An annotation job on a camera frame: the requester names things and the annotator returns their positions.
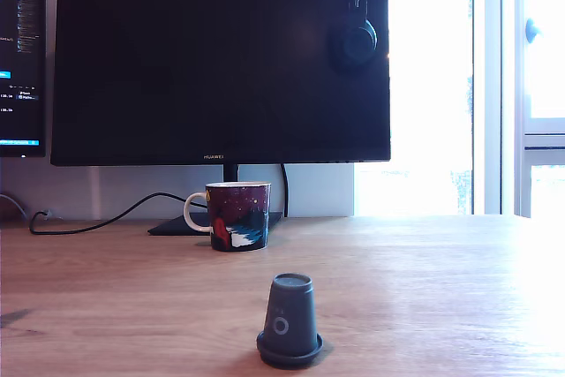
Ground dark night-scene printed mug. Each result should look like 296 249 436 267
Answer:
183 180 272 253

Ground black headphones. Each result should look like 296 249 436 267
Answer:
328 0 380 72

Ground thin black table cable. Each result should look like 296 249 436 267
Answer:
28 191 208 236

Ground black monitor showing code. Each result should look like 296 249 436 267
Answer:
0 0 48 159

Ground white window frame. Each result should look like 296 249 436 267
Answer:
471 0 565 219

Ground pale grey cable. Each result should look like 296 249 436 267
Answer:
0 192 30 221

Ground dark grey coffee capsule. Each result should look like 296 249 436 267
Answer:
256 272 325 370

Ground large black monitor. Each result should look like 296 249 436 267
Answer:
49 0 393 168

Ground black monitor power cable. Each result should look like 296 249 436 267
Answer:
279 162 290 218

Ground grey window handle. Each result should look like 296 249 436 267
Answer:
524 18 543 45

